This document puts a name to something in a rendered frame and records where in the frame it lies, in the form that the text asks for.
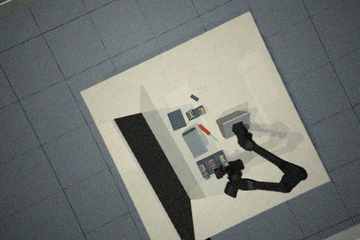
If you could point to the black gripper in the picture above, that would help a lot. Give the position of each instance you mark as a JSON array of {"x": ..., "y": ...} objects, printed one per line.
[{"x": 233, "y": 165}]

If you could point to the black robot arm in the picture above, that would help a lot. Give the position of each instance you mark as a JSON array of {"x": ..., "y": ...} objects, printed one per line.
[{"x": 292, "y": 176}]

